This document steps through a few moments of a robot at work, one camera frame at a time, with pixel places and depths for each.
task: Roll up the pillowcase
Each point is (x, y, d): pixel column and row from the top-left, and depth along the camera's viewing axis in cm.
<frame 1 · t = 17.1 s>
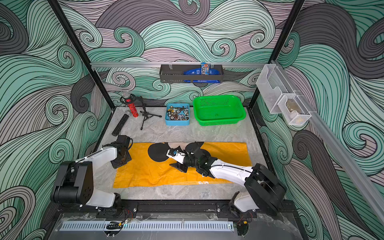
left hand: (122, 160, 89), fingers closed
right hand: (173, 158, 81), fingers open
yellow pillowcase with print: (150, 166, 87), point 3 cm above the table
green plastic basket: (218, 110, 114), point 5 cm above the table
blue tray of small parts: (177, 114, 117), on the table
black mini tripod: (145, 113, 109), point 7 cm above the table
black remote control: (118, 127, 106), point 3 cm above the table

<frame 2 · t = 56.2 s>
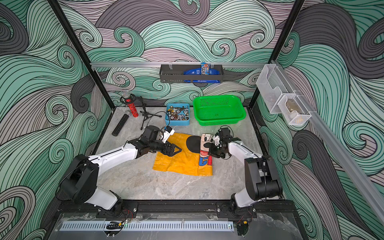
left hand: (176, 146, 83), fingers open
right hand: (210, 153, 90), fingers closed
yellow pillowcase with print: (193, 159, 92), point 2 cm above the table
the other named things where they were.

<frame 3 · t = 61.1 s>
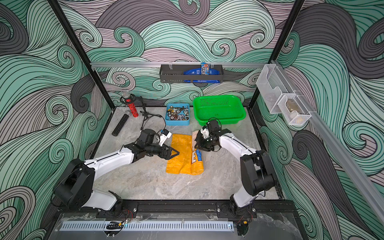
left hand: (174, 149, 82), fingers open
right hand: (198, 147, 88), fingers open
yellow pillowcase with print: (189, 160, 91), point 2 cm above the table
the other named things where they were.

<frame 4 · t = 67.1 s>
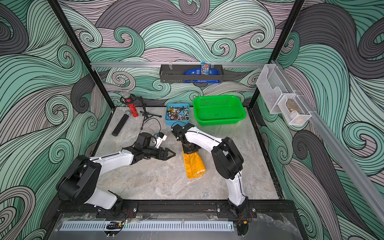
left hand: (170, 152, 85), fingers open
right hand: (195, 149, 89), fingers closed
yellow pillowcase with print: (194, 166, 85), point 5 cm above the table
the other named things where they were.

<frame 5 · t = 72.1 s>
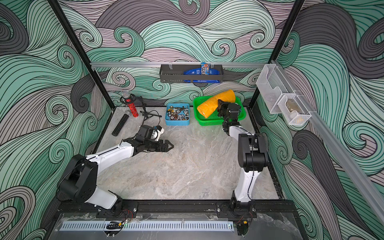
left hand: (167, 144, 86), fingers open
right hand: (218, 97, 93), fingers closed
yellow pillowcase with print: (211, 105, 92), point 23 cm above the table
the other named things where they were.

